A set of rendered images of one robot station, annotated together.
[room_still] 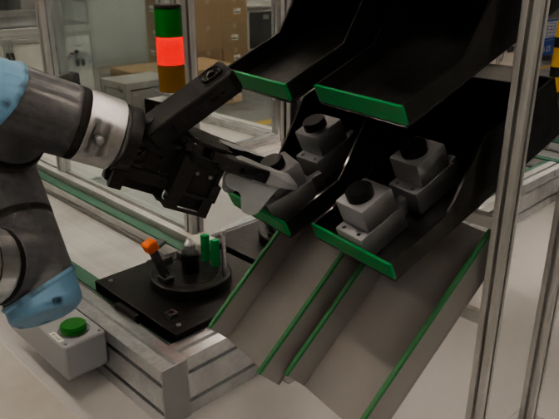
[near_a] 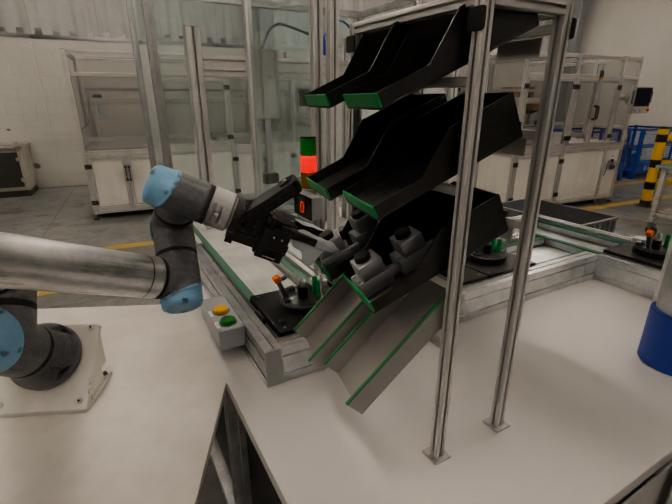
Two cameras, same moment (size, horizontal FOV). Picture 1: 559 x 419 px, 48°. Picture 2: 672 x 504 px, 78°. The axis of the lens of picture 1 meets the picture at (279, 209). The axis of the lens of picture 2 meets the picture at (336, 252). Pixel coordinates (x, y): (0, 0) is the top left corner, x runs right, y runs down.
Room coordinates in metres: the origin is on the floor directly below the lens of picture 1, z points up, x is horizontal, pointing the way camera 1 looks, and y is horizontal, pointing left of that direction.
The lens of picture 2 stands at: (-0.05, -0.22, 1.52)
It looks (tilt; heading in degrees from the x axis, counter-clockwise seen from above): 20 degrees down; 15
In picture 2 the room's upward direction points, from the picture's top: straight up
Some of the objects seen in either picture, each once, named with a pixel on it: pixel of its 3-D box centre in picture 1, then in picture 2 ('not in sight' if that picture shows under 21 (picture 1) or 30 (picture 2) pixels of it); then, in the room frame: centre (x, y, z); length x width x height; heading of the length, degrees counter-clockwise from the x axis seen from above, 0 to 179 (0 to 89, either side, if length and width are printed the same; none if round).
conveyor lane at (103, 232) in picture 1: (116, 253); (273, 283); (1.20, 0.35, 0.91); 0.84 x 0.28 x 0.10; 44
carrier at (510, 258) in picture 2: not in sight; (487, 247); (1.49, -0.38, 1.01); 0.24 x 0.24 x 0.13; 44
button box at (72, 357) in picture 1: (55, 328); (222, 320); (0.88, 0.37, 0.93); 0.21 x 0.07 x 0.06; 44
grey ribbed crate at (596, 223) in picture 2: not in sight; (548, 227); (2.85, -0.88, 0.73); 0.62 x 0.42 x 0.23; 44
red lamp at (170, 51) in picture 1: (170, 50); (308, 163); (1.19, 0.20, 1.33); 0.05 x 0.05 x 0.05
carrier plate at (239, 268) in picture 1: (191, 285); (303, 306); (0.97, 0.15, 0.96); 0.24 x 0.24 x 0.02; 44
